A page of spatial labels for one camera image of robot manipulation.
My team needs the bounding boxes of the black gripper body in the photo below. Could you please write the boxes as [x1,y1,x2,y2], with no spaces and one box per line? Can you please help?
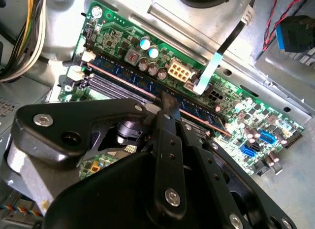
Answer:
[41,151,221,229]

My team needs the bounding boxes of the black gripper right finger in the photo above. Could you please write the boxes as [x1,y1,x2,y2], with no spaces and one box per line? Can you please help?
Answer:
[173,96,297,229]

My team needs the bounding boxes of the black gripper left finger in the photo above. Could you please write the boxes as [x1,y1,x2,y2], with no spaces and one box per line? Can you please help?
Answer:
[11,91,187,224]

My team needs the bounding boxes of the blue RAM stick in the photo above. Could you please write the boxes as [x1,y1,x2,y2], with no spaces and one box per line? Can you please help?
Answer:
[86,54,233,138]

